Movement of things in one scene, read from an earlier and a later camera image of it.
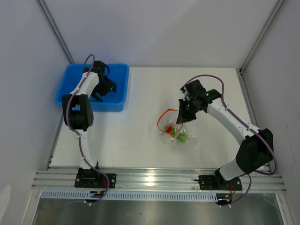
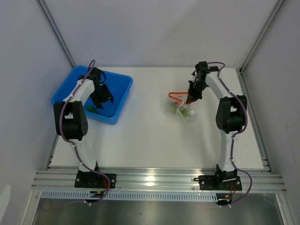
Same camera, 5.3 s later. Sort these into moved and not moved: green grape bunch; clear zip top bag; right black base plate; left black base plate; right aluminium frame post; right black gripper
Moved: green grape bunch; clear zip top bag; right black gripper
Not moved: right black base plate; left black base plate; right aluminium frame post
